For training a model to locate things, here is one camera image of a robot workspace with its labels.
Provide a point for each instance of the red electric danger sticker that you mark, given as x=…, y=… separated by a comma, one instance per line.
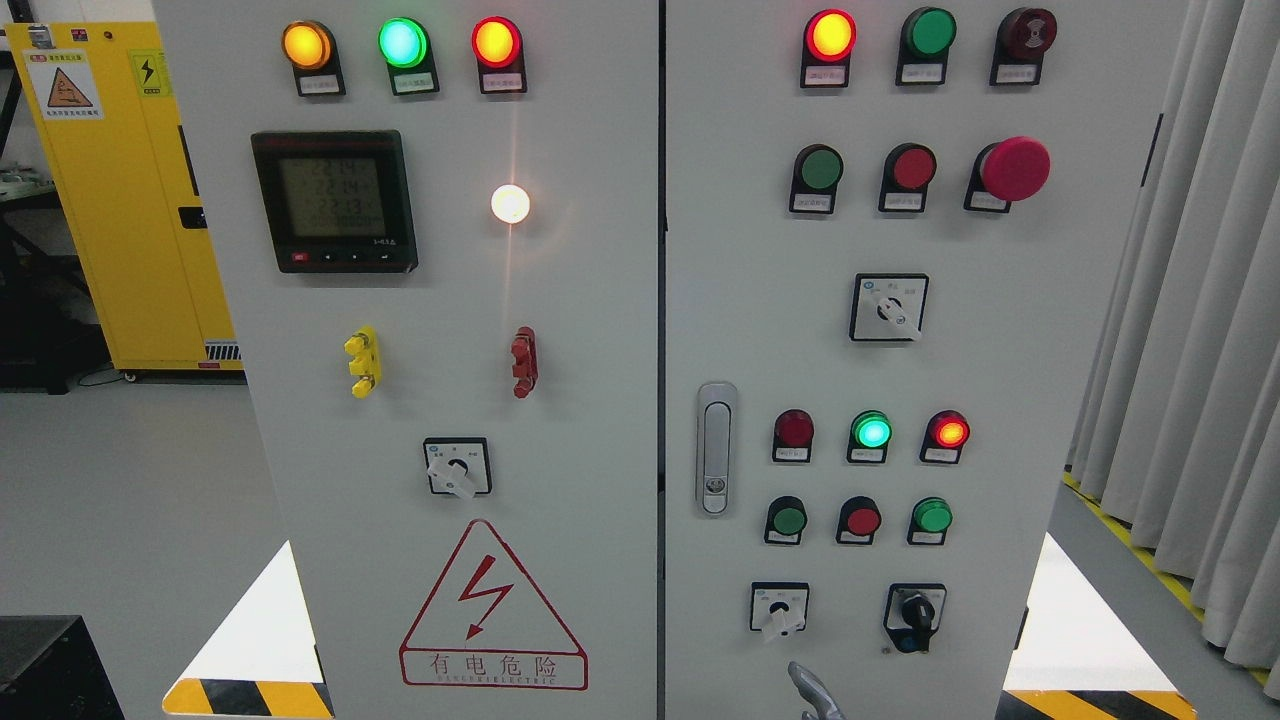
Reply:
x=487, y=624

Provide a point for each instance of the green indicator light top left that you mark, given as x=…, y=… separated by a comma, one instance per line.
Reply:
x=403, y=43

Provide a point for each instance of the black key selector switch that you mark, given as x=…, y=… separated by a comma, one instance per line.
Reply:
x=912, y=615

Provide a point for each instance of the grey curtain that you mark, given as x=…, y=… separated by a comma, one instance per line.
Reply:
x=1178, y=435

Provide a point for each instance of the lower right green push button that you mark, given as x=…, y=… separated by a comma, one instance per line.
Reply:
x=930, y=520

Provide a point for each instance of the black box bottom left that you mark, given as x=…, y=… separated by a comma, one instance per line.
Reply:
x=51, y=670

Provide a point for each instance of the upper green push button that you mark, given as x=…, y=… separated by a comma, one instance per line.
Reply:
x=818, y=168

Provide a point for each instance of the grey electrical control cabinet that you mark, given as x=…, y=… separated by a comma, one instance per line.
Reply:
x=668, y=246

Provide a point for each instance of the red push button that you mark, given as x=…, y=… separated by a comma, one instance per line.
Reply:
x=910, y=167
x=858, y=521

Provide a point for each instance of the red terminal connector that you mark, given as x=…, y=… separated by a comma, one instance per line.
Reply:
x=525, y=368

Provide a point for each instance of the upper red push button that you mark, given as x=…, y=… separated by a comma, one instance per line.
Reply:
x=910, y=167

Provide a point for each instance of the lower left green push button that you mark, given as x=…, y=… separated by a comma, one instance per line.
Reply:
x=785, y=521

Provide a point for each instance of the green push button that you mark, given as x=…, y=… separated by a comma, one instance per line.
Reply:
x=818, y=168
x=930, y=520
x=785, y=521

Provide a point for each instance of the red indicator light top left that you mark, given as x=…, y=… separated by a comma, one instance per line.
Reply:
x=496, y=42

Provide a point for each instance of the red emergency stop button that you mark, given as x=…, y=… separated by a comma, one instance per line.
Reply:
x=1014, y=169

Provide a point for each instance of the lower right red indicator light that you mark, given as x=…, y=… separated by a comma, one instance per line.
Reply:
x=947, y=430

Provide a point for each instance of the lower red push button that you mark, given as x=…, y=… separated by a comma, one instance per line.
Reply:
x=858, y=521

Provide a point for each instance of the lower green indicator light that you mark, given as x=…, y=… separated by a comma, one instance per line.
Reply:
x=870, y=430

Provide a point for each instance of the lower left red indicator light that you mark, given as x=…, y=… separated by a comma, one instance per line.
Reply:
x=793, y=429

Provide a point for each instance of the silver door lock handle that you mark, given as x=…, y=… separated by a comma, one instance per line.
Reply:
x=714, y=446

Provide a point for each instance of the dark red buzzer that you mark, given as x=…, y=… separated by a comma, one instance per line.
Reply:
x=1027, y=33

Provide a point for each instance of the red indicator light top right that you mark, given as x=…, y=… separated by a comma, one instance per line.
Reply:
x=830, y=35

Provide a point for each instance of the upper right selector switch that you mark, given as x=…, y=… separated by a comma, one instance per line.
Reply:
x=887, y=307

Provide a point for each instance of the red indicator light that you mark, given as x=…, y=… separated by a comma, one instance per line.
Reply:
x=830, y=35
x=793, y=429
x=947, y=430
x=496, y=42

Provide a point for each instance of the lower white selector switch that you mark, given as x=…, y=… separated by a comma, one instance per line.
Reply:
x=778, y=609

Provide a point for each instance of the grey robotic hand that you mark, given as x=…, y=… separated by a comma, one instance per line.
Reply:
x=813, y=691

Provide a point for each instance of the left door selector switch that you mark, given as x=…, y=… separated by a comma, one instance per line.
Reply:
x=458, y=466

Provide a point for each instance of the black digital power meter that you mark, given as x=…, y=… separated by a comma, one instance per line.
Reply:
x=337, y=201

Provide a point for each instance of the yellow safety cabinet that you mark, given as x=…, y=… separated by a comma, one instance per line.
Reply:
x=104, y=107

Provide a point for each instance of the amber indicator light top left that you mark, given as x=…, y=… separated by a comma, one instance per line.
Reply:
x=307, y=44

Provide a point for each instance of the yellow terminal connector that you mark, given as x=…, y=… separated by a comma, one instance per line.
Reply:
x=364, y=360

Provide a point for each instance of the green indicator light top right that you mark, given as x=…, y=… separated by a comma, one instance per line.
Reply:
x=929, y=32

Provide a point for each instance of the green indicator light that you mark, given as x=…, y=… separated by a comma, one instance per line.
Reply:
x=929, y=32
x=403, y=43
x=870, y=430

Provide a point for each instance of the white indicator light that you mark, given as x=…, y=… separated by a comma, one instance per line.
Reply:
x=510, y=203

